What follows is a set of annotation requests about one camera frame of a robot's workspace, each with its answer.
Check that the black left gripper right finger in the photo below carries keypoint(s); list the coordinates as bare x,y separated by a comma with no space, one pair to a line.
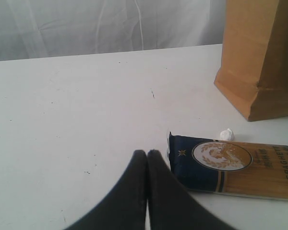
170,206

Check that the white wrapped candy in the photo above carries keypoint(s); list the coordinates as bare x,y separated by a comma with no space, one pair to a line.
227,135

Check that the spaghetti packet navy blue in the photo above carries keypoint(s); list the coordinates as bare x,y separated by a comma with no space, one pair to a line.
229,167

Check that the white curtain backdrop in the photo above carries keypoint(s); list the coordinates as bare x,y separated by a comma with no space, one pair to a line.
52,28

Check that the brown paper bag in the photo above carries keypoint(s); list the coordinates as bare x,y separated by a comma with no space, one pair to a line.
253,74

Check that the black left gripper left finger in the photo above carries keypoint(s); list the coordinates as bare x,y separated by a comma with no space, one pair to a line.
124,207

